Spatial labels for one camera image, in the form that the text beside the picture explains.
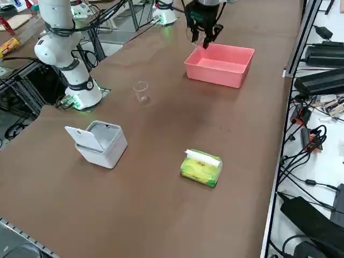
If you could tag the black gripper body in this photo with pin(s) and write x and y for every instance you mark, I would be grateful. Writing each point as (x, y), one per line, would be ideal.
(207, 13)

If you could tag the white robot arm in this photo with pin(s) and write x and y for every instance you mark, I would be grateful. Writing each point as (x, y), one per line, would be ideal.
(166, 16)
(61, 51)

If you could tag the pink plastic waste container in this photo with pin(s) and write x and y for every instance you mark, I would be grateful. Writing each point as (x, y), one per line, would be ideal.
(215, 72)

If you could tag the large glass beaker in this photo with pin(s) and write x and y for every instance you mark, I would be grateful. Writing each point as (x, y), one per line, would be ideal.
(142, 95)

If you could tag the green tissue pack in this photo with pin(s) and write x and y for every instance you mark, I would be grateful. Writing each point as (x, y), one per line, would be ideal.
(199, 172)

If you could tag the white lidded trash bin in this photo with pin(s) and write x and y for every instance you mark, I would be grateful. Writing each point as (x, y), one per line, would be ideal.
(107, 150)

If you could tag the large black power adapter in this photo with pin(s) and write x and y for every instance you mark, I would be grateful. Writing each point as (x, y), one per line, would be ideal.
(325, 53)

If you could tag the long black power adapter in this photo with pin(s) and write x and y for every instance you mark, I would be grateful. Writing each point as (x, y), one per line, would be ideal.
(319, 82)

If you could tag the yellow snack packet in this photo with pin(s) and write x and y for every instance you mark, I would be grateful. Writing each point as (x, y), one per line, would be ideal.
(9, 47)

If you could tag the flat black power brick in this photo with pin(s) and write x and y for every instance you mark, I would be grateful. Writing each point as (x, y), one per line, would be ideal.
(309, 217)

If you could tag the aluminium table edge bracket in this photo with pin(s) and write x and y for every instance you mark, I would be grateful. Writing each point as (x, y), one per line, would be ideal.
(289, 73)

